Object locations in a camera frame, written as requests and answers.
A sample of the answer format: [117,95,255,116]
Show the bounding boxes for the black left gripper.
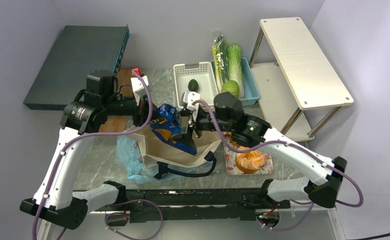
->
[102,90,165,127]

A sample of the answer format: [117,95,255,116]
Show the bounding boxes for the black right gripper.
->
[171,104,234,148]

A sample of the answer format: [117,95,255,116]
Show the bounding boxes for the small green cabbage head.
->
[220,80,240,98]

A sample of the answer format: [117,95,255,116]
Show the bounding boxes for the blue packaged item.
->
[149,103,197,156]

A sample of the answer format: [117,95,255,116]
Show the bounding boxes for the dark green cucumber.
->
[187,79,200,92]

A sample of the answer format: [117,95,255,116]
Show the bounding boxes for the orange pumpkin slice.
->
[235,150,269,174]

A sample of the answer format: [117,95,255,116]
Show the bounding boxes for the beige canvas tote bag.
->
[135,127,221,168]

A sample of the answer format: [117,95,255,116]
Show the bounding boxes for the green celery stalks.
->
[211,45,226,93]

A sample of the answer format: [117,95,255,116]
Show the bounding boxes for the light blue printed grocery bag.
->
[116,133,182,185]

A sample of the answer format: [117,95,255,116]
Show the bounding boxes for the green napa cabbage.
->
[226,44,245,99]

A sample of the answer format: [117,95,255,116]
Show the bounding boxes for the green chives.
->
[213,34,228,82]

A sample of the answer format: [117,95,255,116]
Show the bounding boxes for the brown potato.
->
[224,132,238,148]

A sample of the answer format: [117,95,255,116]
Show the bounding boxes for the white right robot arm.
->
[180,90,347,209]

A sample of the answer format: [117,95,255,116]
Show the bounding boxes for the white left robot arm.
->
[19,68,154,230]

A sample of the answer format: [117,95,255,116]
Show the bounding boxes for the wooden board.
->
[99,68,133,133]

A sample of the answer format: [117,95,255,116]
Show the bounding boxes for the blue perforated plastic basket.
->
[210,56,261,108]

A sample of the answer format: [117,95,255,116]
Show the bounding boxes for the floral pattern tray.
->
[224,146,274,175]

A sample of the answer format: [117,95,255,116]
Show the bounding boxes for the white perforated plastic basket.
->
[173,61,219,109]

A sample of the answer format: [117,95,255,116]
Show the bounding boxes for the white two-tier metal shelf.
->
[249,17,354,142]

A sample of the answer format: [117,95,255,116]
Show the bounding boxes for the dark grey flat equipment box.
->
[23,25,130,111]

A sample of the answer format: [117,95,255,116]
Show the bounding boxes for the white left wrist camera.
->
[130,68,151,105]

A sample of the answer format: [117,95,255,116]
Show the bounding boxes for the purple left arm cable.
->
[31,71,164,240]

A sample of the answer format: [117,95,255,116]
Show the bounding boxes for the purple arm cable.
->
[191,99,364,232]
[31,71,164,240]

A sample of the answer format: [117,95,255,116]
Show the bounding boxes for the navy tote bag strap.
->
[153,151,217,181]

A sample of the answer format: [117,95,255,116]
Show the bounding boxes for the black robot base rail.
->
[95,188,291,223]

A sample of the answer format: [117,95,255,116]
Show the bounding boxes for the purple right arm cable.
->
[191,99,364,232]

